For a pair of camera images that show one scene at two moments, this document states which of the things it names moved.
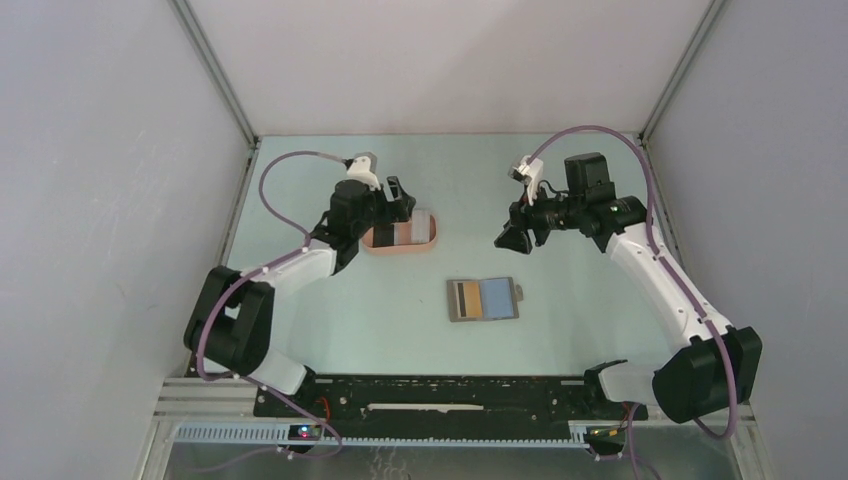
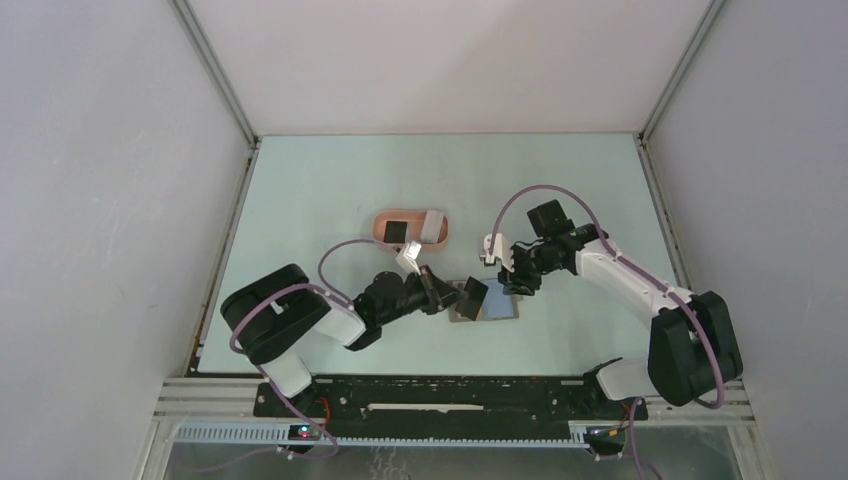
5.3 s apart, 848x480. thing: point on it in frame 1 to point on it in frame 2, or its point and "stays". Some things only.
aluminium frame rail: (196, 400) stays
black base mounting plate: (435, 400) stays
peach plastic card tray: (402, 240) to (414, 229)
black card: (383, 236) to (395, 231)
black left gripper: (393, 211) to (436, 287)
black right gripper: (514, 237) to (506, 279)
